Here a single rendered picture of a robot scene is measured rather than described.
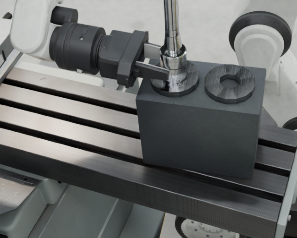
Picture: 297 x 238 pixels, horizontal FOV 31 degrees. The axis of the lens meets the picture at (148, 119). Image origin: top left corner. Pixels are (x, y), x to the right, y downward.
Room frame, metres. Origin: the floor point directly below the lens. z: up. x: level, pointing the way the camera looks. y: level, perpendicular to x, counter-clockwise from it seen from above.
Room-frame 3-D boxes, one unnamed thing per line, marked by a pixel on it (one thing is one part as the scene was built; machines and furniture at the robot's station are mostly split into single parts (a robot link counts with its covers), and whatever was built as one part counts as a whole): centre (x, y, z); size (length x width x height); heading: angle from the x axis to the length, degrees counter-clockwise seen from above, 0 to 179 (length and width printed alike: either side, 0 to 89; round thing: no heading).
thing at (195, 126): (0.70, -0.10, 1.04); 0.22 x 0.12 x 0.20; 72
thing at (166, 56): (0.72, -0.06, 1.20); 0.05 x 0.05 x 0.01
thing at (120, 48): (0.76, 0.06, 1.17); 0.13 x 0.12 x 0.10; 159
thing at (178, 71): (0.72, -0.06, 1.17); 0.05 x 0.05 x 0.05
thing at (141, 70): (0.70, -0.01, 1.17); 0.06 x 0.02 x 0.03; 69
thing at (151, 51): (0.76, -0.04, 1.17); 0.06 x 0.02 x 0.03; 69
